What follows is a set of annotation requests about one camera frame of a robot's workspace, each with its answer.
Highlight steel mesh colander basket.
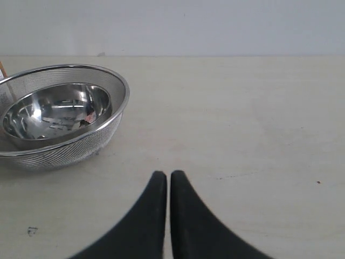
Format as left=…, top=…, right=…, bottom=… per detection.
left=1, top=64, right=130, bottom=171

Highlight small stainless steel bowl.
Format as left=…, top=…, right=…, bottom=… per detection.
left=2, top=83, right=112, bottom=151

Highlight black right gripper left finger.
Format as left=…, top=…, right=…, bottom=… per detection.
left=72, top=171, right=167, bottom=258

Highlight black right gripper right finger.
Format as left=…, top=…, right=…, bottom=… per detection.
left=170, top=170, right=270, bottom=258

